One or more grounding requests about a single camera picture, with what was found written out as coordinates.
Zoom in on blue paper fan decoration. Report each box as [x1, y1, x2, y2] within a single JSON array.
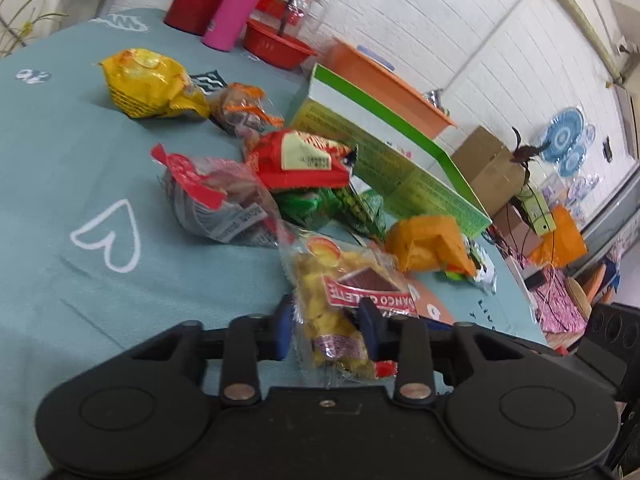
[[537, 105, 598, 178]]

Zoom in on orange plastic bag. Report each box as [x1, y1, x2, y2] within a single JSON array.
[[530, 205, 588, 268]]

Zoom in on light green box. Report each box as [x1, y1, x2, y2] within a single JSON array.
[[517, 187, 556, 236]]

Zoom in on beige wall pipe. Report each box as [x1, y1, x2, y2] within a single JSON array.
[[522, 0, 628, 86]]

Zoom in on green and white cardboard box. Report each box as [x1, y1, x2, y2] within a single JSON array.
[[289, 63, 493, 241]]

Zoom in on green snack packet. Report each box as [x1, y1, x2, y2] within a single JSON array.
[[274, 186, 388, 241]]

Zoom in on clear packet of yellow puffs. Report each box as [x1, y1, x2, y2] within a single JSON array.
[[280, 232, 418, 386]]

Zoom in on brown cardboard box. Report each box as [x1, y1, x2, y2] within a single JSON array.
[[451, 126, 528, 218]]

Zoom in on red plastic colander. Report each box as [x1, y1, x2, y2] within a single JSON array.
[[242, 18, 318, 72]]

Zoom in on pink floral cloth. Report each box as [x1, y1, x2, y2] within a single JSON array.
[[530, 270, 591, 341]]

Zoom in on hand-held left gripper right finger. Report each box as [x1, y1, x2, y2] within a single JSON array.
[[356, 304, 546, 405]]

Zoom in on round lidded tin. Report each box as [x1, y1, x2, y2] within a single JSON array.
[[357, 45, 396, 71]]

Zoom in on metal bowl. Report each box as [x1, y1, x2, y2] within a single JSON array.
[[422, 89, 451, 111]]

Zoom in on dark dried flower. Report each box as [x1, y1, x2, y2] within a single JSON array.
[[510, 127, 543, 167]]

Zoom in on red box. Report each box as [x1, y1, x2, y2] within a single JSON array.
[[255, 0, 291, 18]]

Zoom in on clear glass cup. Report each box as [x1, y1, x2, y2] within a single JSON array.
[[285, 0, 333, 43]]

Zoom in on red snack bag yellow label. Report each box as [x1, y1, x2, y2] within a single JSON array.
[[244, 129, 360, 191]]

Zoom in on red and clear snack packet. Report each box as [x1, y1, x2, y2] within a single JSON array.
[[151, 143, 283, 250]]

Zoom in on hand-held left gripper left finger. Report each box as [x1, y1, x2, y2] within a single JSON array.
[[129, 294, 296, 407]]

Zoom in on orange snack packet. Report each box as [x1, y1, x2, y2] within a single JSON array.
[[385, 215, 477, 277]]

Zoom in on white air conditioner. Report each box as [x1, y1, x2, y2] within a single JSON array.
[[612, 0, 640, 81]]

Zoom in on orange plastic basin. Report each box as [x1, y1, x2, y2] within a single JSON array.
[[320, 37, 458, 141]]

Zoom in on green plant leaves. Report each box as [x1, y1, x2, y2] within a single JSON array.
[[0, 0, 68, 58]]

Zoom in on orange bread packet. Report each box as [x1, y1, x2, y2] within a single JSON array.
[[207, 84, 285, 137]]

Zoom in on black speaker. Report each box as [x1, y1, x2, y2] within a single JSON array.
[[575, 302, 640, 401]]

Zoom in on small white green packet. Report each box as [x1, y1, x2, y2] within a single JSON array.
[[440, 239, 497, 294]]

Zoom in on pink water bottle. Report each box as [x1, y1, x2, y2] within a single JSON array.
[[202, 0, 281, 52]]

